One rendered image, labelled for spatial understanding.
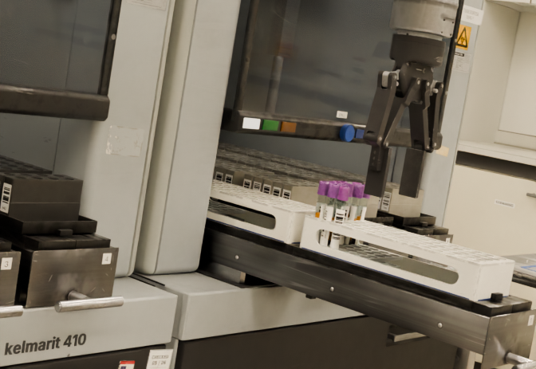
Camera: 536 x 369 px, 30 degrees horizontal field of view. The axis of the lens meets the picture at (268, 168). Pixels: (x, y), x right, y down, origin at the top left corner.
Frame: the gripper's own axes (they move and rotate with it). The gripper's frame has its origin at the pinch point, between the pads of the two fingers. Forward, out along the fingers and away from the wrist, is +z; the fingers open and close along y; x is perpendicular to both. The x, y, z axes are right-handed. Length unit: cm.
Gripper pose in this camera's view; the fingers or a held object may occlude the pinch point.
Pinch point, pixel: (394, 178)
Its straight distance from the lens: 143.7
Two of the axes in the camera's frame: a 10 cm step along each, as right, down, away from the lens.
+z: -1.6, 9.8, 0.9
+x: -7.4, -1.8, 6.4
